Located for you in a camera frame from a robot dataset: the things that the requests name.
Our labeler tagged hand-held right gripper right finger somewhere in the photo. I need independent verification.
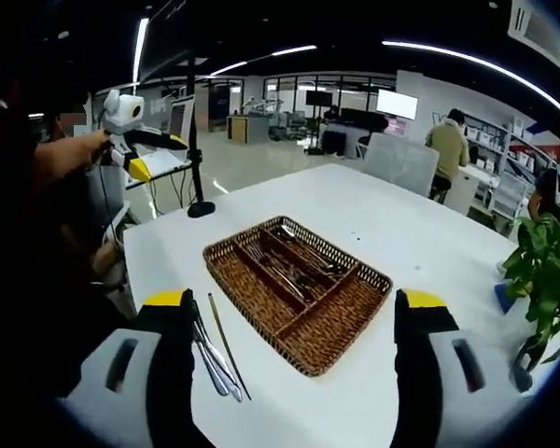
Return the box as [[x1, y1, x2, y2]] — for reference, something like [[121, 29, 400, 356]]
[[391, 287, 522, 448]]

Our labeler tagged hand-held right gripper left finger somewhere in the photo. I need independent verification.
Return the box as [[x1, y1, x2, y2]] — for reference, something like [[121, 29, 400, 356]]
[[54, 287, 198, 448]]

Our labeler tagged wooden-handled metal chopstick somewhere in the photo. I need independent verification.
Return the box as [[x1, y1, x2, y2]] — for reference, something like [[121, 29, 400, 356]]
[[207, 292, 253, 401]]

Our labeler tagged brown wicker storage slot tray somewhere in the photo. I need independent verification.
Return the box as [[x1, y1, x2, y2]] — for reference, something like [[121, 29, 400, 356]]
[[203, 215, 394, 378]]

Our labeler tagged silver metal fork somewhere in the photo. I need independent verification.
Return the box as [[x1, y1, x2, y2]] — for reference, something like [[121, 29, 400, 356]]
[[256, 249, 321, 304], [249, 245, 318, 304]]

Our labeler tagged silver metal spoon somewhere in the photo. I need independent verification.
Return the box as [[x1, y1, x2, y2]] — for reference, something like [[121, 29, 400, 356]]
[[274, 225, 351, 281], [273, 228, 342, 281]]

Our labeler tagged white laptop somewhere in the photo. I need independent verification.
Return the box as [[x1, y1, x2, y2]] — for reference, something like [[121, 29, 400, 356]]
[[124, 94, 197, 189]]

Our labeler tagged grey and black device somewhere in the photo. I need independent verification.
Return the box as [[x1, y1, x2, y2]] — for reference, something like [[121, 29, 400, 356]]
[[508, 347, 536, 393]]

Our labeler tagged LED strip ceiling light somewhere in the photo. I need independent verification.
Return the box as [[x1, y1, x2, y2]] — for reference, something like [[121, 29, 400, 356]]
[[133, 17, 149, 85], [381, 40, 560, 127], [209, 45, 318, 77]]

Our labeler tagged black pole stand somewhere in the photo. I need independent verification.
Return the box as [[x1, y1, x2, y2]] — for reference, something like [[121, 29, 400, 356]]
[[186, 55, 217, 219]]

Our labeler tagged blue triangular sign stand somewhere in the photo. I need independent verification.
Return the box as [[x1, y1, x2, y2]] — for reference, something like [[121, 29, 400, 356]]
[[493, 279, 519, 315]]

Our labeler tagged wood and grey cabinet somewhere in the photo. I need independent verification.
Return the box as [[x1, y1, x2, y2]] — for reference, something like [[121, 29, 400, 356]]
[[227, 114, 268, 145]]

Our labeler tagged person's body in black clothing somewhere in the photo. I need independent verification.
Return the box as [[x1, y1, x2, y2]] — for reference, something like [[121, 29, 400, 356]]
[[0, 83, 136, 393]]

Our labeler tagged green leafy plant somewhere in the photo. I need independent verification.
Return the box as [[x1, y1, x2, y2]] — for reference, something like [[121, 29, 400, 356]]
[[502, 212, 560, 374]]

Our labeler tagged white office chair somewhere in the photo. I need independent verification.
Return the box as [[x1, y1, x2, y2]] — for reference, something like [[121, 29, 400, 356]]
[[492, 172, 528, 220]]

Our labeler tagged white office desk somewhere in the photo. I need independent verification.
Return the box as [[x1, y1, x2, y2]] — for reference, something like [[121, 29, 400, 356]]
[[447, 162, 500, 216]]

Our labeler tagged white mesh-back chair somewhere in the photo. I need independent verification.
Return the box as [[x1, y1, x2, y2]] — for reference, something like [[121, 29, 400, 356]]
[[359, 132, 441, 198]]

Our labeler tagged white shelf with boxes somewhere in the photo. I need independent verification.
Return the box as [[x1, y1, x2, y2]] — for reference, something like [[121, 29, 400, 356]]
[[461, 111, 556, 188]]

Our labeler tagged ceiling air vent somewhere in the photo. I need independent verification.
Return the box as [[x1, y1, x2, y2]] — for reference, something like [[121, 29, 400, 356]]
[[507, 0, 560, 66]]

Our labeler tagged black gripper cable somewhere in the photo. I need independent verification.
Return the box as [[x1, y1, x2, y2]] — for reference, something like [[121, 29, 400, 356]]
[[98, 158, 114, 225]]

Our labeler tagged white wall screen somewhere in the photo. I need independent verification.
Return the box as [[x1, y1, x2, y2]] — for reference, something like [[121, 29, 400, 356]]
[[376, 89, 419, 119]]

